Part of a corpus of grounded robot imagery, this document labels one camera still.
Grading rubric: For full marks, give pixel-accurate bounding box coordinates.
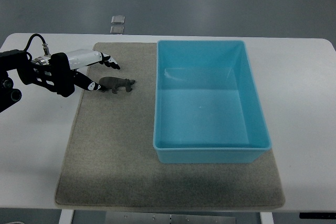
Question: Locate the white table leg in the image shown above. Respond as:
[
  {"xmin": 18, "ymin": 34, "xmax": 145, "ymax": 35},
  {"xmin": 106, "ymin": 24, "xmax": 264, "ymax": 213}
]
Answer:
[
  {"xmin": 58, "ymin": 209, "xmax": 75, "ymax": 224},
  {"xmin": 260, "ymin": 212, "xmax": 274, "ymax": 224}
]

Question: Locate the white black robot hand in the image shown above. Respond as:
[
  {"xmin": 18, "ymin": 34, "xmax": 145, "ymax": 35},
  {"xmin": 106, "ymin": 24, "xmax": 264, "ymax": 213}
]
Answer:
[{"xmin": 32, "ymin": 49, "xmax": 120, "ymax": 97}]

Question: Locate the upper floor socket plate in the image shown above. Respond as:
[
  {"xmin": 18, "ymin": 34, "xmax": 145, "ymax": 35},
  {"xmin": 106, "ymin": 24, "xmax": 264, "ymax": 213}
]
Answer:
[{"xmin": 111, "ymin": 15, "xmax": 125, "ymax": 24}]

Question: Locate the metal table crossbar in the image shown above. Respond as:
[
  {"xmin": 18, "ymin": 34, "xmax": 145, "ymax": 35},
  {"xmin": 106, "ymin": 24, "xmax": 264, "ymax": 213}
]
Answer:
[{"xmin": 105, "ymin": 214, "xmax": 236, "ymax": 224}]

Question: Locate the black table control panel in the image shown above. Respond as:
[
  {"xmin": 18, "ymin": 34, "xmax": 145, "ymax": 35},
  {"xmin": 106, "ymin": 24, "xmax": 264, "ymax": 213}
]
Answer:
[{"xmin": 299, "ymin": 212, "xmax": 336, "ymax": 220}]

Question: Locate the lower floor socket plate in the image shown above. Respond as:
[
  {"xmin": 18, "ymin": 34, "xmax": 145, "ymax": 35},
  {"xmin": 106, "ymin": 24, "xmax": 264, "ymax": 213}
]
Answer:
[{"xmin": 110, "ymin": 26, "xmax": 124, "ymax": 35}]

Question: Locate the brown toy hippo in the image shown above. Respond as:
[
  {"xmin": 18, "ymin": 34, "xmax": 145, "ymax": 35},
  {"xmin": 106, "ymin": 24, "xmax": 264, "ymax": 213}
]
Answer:
[{"xmin": 99, "ymin": 77, "xmax": 135, "ymax": 94}]

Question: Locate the white left table leg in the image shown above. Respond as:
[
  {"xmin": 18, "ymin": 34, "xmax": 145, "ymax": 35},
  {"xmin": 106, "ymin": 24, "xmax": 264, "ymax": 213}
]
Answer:
[{"xmin": 58, "ymin": 209, "xmax": 75, "ymax": 224}]

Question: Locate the blue plastic box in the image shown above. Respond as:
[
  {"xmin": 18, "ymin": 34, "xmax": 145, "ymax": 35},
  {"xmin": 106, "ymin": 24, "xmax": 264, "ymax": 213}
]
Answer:
[{"xmin": 153, "ymin": 40, "xmax": 272, "ymax": 164}]

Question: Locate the floor socket plate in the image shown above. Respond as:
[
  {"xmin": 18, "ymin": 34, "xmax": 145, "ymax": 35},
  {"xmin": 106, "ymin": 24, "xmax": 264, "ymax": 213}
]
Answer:
[
  {"xmin": 110, "ymin": 26, "xmax": 124, "ymax": 35},
  {"xmin": 111, "ymin": 15, "xmax": 125, "ymax": 24}
]

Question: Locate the grey felt mat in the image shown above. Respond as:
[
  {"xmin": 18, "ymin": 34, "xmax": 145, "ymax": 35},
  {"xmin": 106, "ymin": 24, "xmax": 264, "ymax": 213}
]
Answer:
[{"xmin": 55, "ymin": 42, "xmax": 285, "ymax": 211}]

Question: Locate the white right table leg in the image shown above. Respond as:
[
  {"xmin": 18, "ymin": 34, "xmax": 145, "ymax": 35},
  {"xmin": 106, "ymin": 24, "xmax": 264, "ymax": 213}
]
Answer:
[{"xmin": 260, "ymin": 212, "xmax": 274, "ymax": 224}]

